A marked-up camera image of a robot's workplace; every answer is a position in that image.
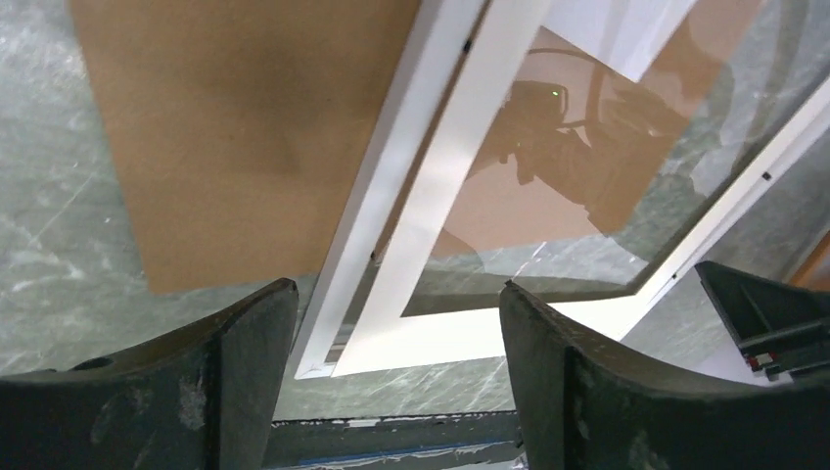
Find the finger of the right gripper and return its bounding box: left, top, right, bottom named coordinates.
left=694, top=260, right=829, bottom=382

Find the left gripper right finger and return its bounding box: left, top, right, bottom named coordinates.
left=499, top=283, right=829, bottom=469

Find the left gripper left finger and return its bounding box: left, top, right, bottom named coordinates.
left=1, top=278, right=299, bottom=469

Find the white picture frame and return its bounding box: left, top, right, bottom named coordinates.
left=294, top=1, right=829, bottom=380

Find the orange wooden shelf rack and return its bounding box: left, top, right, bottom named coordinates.
left=787, top=231, right=829, bottom=292

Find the brown backing board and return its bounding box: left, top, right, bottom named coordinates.
left=67, top=0, right=766, bottom=296

